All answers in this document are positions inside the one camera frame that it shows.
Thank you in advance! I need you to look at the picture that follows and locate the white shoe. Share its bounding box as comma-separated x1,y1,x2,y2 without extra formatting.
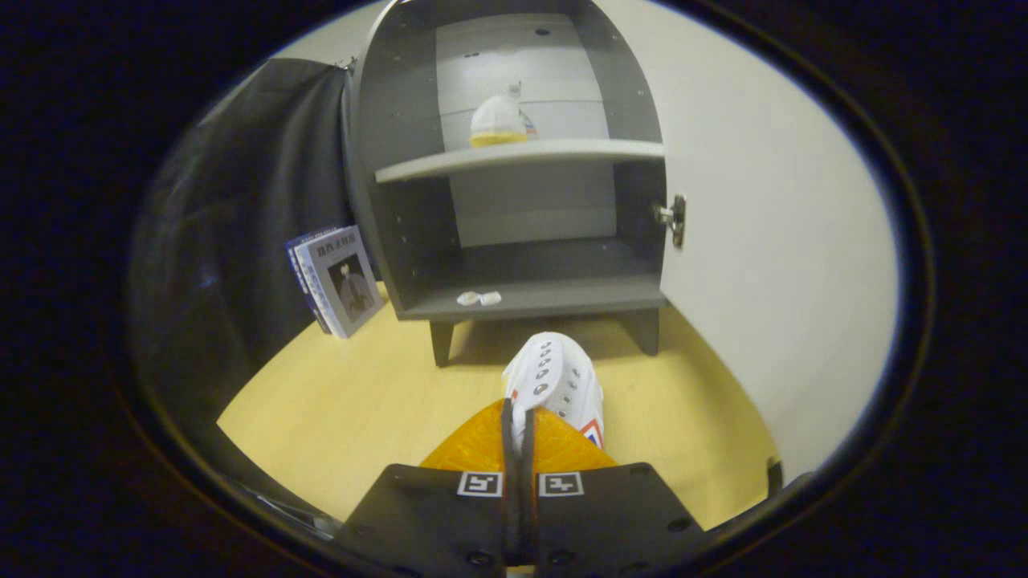
502,332,605,450
469,80,537,149

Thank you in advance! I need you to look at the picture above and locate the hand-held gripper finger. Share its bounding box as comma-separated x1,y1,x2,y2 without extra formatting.
337,399,523,578
522,405,708,578

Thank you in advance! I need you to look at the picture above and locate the white shoe cabinet door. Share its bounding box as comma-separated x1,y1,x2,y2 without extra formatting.
594,0,899,482

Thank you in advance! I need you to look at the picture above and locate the grey cover book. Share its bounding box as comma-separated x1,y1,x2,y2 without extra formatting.
296,226,385,339

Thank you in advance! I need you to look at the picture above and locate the black backdrop cloth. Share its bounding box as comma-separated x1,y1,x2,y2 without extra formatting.
128,58,378,450

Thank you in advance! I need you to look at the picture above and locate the blue cover book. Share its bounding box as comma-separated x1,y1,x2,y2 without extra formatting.
285,233,334,334

